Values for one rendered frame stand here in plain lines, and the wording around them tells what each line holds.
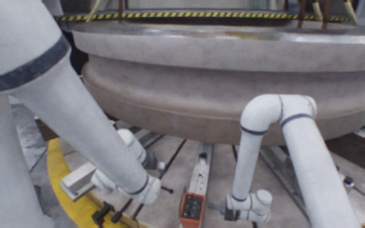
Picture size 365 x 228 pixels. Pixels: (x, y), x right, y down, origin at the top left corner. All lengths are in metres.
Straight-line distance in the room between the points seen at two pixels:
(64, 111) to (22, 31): 0.12
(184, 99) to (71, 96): 1.39
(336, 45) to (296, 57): 0.29
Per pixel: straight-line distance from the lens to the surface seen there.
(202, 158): 1.63
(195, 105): 1.62
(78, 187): 2.16
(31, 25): 0.27
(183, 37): 1.38
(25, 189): 0.49
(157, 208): 1.89
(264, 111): 0.76
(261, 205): 1.15
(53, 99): 0.31
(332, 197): 0.66
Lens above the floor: 1.89
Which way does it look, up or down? 30 degrees down
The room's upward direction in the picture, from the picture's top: straight up
